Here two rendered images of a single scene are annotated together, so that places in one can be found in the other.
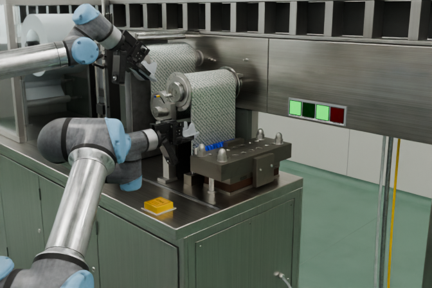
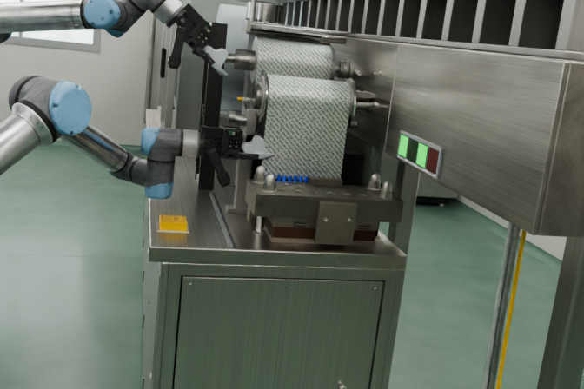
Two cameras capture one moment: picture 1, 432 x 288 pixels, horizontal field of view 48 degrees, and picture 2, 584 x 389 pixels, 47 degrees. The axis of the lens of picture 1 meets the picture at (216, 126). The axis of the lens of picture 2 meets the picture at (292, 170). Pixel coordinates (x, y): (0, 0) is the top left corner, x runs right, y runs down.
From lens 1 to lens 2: 97 cm
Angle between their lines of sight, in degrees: 31
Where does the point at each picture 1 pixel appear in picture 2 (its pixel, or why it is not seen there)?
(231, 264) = (243, 331)
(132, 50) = (194, 29)
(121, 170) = (145, 169)
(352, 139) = not seen: outside the picture
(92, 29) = not seen: outside the picture
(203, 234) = (195, 271)
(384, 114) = (471, 164)
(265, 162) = (338, 212)
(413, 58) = (507, 75)
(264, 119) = not seen: outside the picture
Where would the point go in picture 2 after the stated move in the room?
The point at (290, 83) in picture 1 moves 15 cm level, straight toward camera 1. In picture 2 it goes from (406, 110) to (372, 111)
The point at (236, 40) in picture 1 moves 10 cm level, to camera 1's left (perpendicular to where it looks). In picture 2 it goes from (377, 45) to (348, 42)
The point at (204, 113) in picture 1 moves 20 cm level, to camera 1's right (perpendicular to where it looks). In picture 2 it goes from (287, 130) to (350, 143)
